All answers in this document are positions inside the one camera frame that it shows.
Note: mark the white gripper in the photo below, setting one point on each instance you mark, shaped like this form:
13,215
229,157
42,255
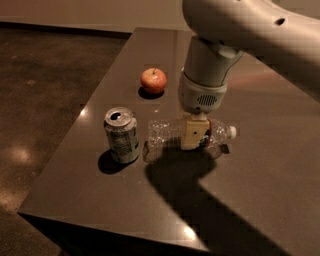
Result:
199,95

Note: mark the clear plastic water bottle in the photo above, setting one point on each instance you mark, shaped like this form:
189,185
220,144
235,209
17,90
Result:
164,138

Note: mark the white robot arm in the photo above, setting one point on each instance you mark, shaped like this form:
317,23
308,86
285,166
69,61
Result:
224,30

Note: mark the silver 7up can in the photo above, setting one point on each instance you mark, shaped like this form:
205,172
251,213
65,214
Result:
120,126

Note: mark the red apple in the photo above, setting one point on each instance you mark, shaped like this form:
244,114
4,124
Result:
153,81

